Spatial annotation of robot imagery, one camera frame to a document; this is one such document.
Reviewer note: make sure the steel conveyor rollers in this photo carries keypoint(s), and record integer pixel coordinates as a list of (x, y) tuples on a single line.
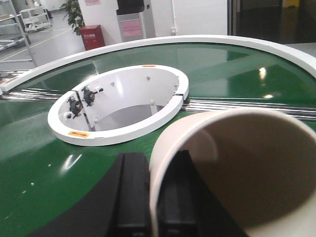
[(30, 95), (298, 112)]

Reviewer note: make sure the steel conveyor rollers left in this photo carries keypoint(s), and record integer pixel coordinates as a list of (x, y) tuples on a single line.
[(30, 95)]

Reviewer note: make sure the red fire extinguisher cabinet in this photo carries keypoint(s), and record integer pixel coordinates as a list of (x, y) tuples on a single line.
[(92, 37)]

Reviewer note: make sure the metal roller rack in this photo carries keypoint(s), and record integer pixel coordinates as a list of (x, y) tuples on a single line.
[(12, 35)]

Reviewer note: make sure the water dispenser machine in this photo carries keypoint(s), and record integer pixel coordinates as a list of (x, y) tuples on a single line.
[(135, 19)]

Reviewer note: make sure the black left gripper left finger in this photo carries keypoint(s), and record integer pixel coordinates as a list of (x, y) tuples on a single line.
[(131, 215)]

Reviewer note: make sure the white outer conveyor rim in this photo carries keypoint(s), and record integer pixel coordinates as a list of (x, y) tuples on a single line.
[(303, 60)]

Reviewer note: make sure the steel conveyor rollers right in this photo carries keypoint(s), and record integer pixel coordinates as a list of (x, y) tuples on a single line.
[(298, 112)]

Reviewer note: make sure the green potted plant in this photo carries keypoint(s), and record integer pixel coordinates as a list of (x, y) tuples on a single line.
[(73, 15)]

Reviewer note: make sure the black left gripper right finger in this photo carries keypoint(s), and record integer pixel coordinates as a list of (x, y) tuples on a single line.
[(188, 208)]

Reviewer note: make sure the beige cup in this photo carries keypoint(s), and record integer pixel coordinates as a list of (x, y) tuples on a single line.
[(260, 164)]

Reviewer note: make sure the white utility cart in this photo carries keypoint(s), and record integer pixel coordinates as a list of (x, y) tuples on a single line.
[(35, 19)]

